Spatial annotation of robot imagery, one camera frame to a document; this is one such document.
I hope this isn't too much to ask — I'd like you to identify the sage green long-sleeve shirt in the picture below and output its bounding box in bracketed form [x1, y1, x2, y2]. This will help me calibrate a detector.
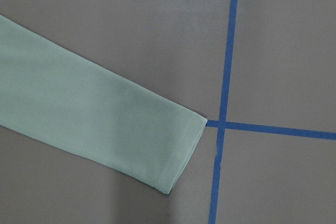
[1, 17, 207, 194]

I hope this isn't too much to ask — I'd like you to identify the blue tape line lengthwise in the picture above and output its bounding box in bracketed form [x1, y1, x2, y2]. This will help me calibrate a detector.
[208, 0, 238, 223]

